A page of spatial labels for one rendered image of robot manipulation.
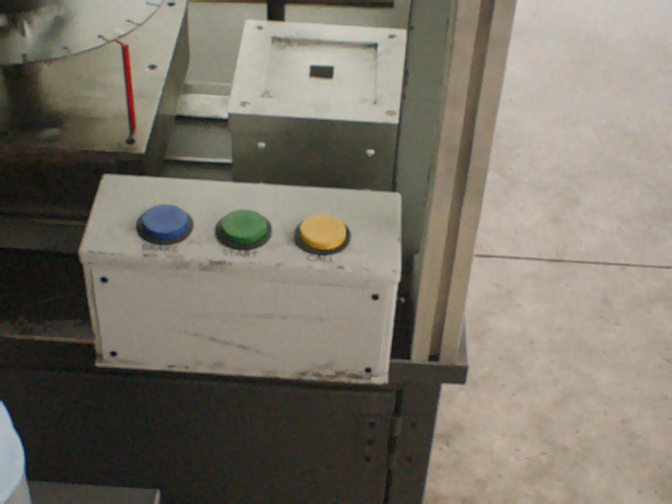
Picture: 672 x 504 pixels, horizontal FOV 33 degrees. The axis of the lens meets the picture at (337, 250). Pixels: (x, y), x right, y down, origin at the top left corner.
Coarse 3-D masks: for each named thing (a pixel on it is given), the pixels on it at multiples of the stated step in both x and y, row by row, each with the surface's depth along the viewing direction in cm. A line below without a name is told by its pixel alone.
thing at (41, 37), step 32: (64, 0) 119; (96, 0) 119; (128, 0) 119; (160, 0) 120; (0, 32) 114; (32, 32) 114; (64, 32) 114; (96, 32) 115; (128, 32) 115; (0, 64) 110
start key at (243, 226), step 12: (228, 216) 101; (240, 216) 101; (252, 216) 101; (228, 228) 100; (240, 228) 100; (252, 228) 100; (264, 228) 100; (228, 240) 100; (240, 240) 99; (252, 240) 99
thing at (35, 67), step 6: (24, 60) 125; (12, 66) 125; (18, 66) 125; (24, 66) 125; (30, 66) 126; (36, 66) 126; (42, 66) 126; (48, 66) 127; (12, 72) 126; (18, 72) 126; (24, 72) 126; (30, 72) 126; (36, 72) 126
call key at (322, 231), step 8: (312, 216) 101; (320, 216) 101; (328, 216) 101; (304, 224) 100; (312, 224) 101; (320, 224) 101; (328, 224) 101; (336, 224) 101; (304, 232) 100; (312, 232) 100; (320, 232) 100; (328, 232) 100; (336, 232) 100; (344, 232) 100; (304, 240) 100; (312, 240) 99; (320, 240) 99; (328, 240) 99; (336, 240) 99; (320, 248) 99; (328, 248) 99
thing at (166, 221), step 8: (152, 208) 101; (160, 208) 101; (168, 208) 101; (176, 208) 101; (144, 216) 100; (152, 216) 100; (160, 216) 100; (168, 216) 100; (176, 216) 101; (184, 216) 101; (144, 224) 100; (152, 224) 100; (160, 224) 100; (168, 224) 100; (176, 224) 100; (184, 224) 100; (152, 232) 99; (160, 232) 99; (168, 232) 99; (176, 232) 99
